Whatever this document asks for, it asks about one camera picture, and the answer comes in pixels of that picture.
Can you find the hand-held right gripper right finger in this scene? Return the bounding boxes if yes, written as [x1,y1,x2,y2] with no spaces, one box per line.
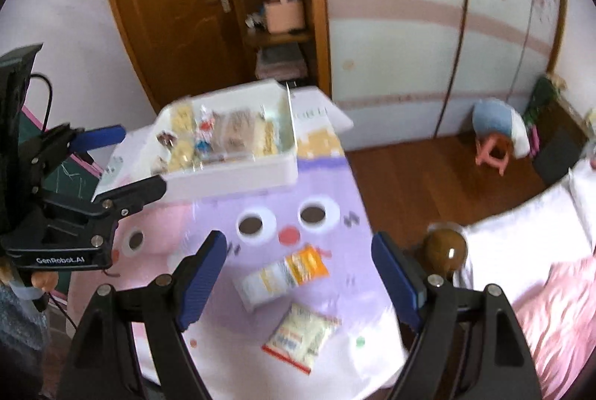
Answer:
[371,231,543,400]

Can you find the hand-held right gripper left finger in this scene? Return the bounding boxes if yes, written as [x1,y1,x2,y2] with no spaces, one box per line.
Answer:
[56,230,229,400]

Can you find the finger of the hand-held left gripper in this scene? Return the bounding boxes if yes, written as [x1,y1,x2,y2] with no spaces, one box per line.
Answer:
[35,125,126,168]
[92,175,167,219]

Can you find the clear packet of cream wafers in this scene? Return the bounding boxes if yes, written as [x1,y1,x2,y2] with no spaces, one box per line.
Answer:
[167,138,195,172]

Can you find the orange white snack packet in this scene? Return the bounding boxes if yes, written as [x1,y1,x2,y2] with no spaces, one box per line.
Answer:
[232,244,330,313]

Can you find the clear packet of yellow biscuits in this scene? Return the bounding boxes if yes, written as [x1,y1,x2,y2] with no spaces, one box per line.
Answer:
[169,101,195,136]

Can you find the white plastic bin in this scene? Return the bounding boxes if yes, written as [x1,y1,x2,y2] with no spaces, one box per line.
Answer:
[151,79,299,202]

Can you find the clear packet of brown wafers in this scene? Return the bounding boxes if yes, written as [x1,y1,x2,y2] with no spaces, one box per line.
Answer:
[219,110,260,155]

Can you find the person's left hand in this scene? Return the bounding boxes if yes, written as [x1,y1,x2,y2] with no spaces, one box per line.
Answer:
[30,272,57,293]

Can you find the green chalkboard easel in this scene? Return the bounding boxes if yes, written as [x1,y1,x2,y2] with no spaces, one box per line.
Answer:
[19,104,106,304]

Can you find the brown bedpost knob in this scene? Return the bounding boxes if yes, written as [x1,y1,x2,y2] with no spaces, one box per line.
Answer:
[422,226,468,282]

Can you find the cartoon printed table mat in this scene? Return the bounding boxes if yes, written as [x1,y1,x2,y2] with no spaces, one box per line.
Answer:
[93,86,407,388]

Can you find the white bed quilt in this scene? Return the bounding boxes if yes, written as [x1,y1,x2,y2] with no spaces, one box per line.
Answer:
[460,157,596,304]

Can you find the wooden door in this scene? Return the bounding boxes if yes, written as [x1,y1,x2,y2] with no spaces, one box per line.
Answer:
[95,0,239,113]

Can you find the yellow square cracker packet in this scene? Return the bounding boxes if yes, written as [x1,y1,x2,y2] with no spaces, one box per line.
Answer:
[258,120,276,157]

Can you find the pink plastic stool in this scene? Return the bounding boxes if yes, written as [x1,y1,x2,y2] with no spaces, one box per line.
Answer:
[474,134,514,177]

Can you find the pink blanket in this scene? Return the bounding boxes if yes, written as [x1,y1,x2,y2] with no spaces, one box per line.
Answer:
[511,250,596,400]

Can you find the stack of folded cloths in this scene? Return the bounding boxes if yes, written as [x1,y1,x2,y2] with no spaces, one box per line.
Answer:
[254,45,308,80]

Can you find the dark wooden nightstand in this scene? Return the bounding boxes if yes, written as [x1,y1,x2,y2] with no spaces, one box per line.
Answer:
[531,99,593,187]

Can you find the floral sliding wardrobe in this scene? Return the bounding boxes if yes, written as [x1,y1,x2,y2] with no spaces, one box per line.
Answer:
[321,0,567,150]

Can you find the pink basket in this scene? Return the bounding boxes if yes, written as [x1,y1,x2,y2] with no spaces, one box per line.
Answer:
[264,0,307,33]

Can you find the green cloth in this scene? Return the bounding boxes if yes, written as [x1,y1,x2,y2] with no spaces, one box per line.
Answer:
[523,76,558,127]

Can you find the wooden corner shelf unit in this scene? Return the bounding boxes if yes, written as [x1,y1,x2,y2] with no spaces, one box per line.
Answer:
[218,0,333,104]

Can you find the black cable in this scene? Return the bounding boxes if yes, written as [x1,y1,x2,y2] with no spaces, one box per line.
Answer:
[28,73,53,136]

